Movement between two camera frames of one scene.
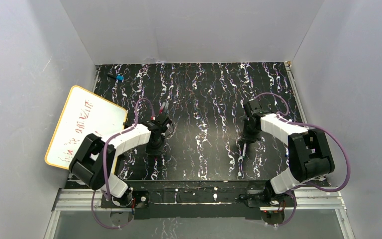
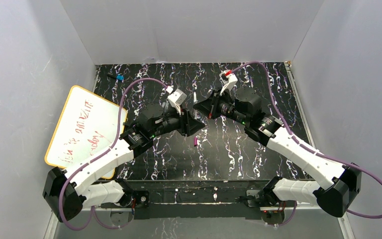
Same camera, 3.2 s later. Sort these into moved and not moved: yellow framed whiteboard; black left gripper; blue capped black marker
Moved: black left gripper
Not moved: blue capped black marker; yellow framed whiteboard
